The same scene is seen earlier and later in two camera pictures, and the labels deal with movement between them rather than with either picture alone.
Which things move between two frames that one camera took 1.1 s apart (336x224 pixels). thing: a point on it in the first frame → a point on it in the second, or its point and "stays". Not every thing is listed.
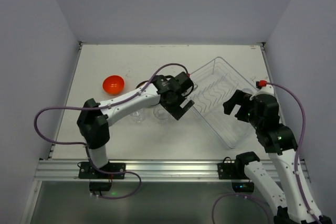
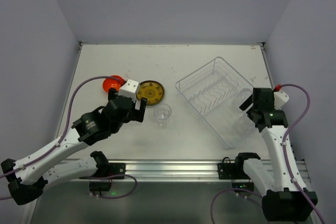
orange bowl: (113, 84) stays
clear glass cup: (160, 115) stays
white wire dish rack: (216, 82) stays
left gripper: (179, 109) → (135, 111)
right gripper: (241, 106) → (253, 109)
